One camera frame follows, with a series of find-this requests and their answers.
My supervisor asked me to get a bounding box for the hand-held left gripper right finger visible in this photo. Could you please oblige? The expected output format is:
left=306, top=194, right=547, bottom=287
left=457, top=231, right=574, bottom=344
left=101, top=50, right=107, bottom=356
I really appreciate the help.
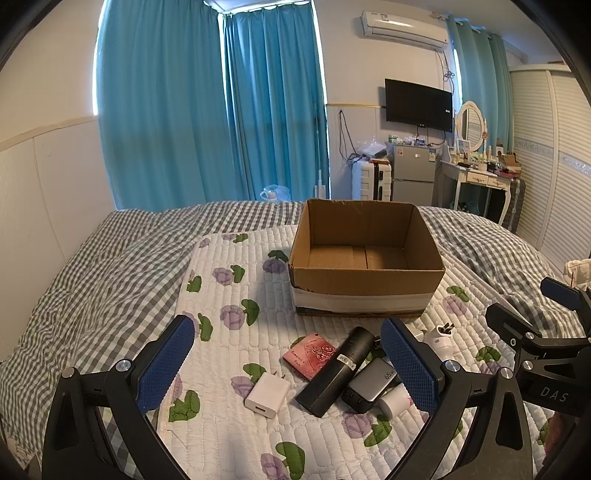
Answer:
left=379, top=316, right=548, bottom=480

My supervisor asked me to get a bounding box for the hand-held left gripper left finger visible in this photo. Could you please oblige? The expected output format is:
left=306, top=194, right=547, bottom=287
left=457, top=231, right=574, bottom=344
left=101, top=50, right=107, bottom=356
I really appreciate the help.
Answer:
left=41, top=315, right=197, bottom=480

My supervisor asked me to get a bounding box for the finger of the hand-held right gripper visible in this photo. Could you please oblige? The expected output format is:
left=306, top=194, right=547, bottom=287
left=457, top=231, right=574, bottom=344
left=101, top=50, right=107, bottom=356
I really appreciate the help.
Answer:
left=485, top=302, right=543, bottom=356
left=540, top=276, right=591, bottom=340

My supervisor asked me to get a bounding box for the brown cardboard box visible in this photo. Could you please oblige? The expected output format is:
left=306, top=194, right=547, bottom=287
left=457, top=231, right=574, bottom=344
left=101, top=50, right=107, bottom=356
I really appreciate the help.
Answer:
left=288, top=198, right=446, bottom=318

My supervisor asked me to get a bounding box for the white cloth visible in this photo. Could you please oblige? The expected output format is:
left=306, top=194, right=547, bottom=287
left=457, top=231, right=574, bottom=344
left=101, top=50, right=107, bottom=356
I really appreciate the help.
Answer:
left=563, top=260, right=591, bottom=291

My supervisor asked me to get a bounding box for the white round plug adapter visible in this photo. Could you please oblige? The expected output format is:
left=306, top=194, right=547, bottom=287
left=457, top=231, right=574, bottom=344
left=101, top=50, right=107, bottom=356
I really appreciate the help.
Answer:
left=422, top=323, right=458, bottom=363

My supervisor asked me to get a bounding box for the white cylindrical adapter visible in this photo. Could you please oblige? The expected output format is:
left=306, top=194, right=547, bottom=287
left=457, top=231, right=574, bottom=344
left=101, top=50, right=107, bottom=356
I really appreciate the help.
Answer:
left=378, top=383, right=413, bottom=418

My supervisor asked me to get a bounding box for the grey power adapter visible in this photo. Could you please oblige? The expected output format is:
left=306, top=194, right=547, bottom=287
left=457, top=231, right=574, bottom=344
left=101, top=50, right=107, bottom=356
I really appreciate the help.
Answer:
left=342, top=357, right=399, bottom=414

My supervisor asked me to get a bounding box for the black cylindrical flashlight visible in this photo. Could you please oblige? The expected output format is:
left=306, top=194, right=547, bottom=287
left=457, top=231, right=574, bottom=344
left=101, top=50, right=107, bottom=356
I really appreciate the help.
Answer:
left=294, top=326, right=376, bottom=417

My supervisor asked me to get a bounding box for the white floral quilted mat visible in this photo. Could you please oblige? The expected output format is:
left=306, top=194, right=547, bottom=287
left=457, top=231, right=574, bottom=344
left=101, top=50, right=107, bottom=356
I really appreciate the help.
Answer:
left=157, top=224, right=555, bottom=480

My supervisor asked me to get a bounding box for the grey suitcase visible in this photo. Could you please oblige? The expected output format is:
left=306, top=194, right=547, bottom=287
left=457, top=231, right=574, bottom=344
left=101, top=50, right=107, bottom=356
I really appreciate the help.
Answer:
left=501, top=178, right=527, bottom=232

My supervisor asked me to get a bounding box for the pink floral card case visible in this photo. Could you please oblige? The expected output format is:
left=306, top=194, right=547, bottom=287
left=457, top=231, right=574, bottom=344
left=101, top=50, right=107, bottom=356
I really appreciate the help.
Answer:
left=283, top=336, right=337, bottom=381

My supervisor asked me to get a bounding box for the white square charger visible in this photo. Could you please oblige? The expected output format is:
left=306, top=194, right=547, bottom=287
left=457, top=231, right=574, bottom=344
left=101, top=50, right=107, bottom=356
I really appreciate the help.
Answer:
left=245, top=371, right=291, bottom=415

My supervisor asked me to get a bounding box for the white slatted wardrobe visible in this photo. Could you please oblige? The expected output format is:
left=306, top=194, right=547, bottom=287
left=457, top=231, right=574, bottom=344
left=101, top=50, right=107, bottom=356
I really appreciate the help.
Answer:
left=508, top=64, right=591, bottom=278

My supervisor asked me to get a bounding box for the white dressing table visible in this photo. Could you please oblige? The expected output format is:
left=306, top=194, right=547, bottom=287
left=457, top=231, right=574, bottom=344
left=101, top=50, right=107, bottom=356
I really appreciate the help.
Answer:
left=436, top=159, right=515, bottom=223

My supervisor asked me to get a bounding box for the silver small fridge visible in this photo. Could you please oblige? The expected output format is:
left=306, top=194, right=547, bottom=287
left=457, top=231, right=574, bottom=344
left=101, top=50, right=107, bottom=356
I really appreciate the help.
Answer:
left=390, top=142, right=443, bottom=206

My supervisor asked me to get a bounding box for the white suitcase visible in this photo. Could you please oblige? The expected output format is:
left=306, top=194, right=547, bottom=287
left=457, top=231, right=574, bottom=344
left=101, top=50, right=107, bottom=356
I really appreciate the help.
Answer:
left=351, top=159, right=394, bottom=201

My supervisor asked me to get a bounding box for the white oval mirror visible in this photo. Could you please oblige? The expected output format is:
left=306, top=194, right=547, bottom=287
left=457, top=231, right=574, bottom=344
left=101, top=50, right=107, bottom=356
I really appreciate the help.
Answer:
left=455, top=100, right=488, bottom=153

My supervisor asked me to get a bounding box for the white plastic bag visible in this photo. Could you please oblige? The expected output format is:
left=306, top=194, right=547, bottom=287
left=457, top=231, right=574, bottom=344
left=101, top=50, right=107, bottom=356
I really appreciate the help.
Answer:
left=358, top=137, right=389, bottom=161

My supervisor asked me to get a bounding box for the pale teal curtain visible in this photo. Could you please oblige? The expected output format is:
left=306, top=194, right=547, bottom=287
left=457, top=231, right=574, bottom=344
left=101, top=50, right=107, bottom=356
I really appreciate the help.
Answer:
left=447, top=18, right=514, bottom=154

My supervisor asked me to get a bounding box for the white mop pole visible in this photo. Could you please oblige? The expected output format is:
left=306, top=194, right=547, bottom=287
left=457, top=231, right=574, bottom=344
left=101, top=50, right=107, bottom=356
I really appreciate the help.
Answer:
left=311, top=102, right=327, bottom=201

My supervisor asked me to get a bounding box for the wide blue curtain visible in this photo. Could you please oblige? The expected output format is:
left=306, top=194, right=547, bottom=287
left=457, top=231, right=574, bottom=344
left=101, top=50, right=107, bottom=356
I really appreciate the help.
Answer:
left=95, top=0, right=232, bottom=210

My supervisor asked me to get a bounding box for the narrow blue curtain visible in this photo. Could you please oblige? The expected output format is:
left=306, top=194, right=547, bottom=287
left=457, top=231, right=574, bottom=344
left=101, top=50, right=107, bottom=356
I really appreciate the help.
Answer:
left=223, top=0, right=331, bottom=202

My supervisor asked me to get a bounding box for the white air conditioner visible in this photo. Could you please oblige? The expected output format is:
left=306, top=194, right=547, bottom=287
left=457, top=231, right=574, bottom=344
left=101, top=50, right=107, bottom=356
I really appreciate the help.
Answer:
left=360, top=10, right=450, bottom=51

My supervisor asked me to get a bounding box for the black wall television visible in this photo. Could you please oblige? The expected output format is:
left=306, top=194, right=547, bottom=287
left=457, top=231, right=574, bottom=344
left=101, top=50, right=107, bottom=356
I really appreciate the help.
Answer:
left=384, top=78, right=454, bottom=133

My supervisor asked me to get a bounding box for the black wall cable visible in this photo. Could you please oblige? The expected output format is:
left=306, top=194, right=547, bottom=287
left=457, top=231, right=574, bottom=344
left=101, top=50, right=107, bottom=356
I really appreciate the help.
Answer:
left=338, top=110, right=352, bottom=163

